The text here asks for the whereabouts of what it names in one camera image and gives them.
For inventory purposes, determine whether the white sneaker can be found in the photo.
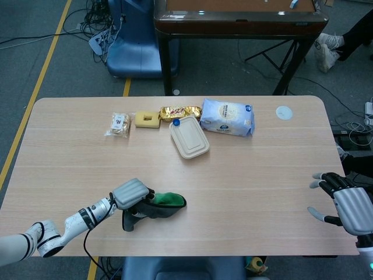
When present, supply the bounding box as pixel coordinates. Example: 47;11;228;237
317;32;346;49
316;43;340;74

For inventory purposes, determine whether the white blue tissue pack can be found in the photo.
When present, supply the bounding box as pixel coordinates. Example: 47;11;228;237
199;98;255;139

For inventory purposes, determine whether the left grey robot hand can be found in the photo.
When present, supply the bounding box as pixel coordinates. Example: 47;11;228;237
111;178;156;219

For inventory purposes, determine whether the white power strip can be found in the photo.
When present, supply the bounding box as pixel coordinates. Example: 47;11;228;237
364;101;373;126

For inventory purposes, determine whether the person's leg in black trousers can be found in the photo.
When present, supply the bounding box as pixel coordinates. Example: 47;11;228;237
335;12;373;62

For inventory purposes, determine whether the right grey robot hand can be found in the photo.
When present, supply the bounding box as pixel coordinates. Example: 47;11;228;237
307;171;373;236

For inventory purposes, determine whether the dark wood mahjong table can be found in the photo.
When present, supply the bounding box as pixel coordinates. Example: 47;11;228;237
153;0;328;96

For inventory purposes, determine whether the green and grey microfibre cloth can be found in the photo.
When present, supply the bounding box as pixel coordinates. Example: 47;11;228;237
121;191;187;232

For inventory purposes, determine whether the clear bag of biscuits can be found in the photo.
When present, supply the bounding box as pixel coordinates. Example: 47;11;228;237
104;111;131;138

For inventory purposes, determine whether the blue grey robot torso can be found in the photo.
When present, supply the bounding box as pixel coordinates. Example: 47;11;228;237
121;256;270;280

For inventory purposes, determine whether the gold foil snack packet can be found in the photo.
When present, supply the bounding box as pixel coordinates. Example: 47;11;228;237
159;105;203;123

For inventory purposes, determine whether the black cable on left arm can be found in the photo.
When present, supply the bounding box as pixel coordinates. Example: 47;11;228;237
83;192;118;280

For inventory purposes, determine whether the beige lidded food container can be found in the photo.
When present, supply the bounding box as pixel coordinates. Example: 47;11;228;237
169;115;211;160

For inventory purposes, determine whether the white round sticker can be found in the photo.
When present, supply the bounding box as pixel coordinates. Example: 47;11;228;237
275;105;294;120

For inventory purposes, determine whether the tangle of floor cables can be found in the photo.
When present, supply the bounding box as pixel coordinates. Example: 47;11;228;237
78;0;125;64

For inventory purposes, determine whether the yellow sponge with green base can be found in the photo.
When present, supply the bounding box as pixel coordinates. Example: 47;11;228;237
134;110;161;130

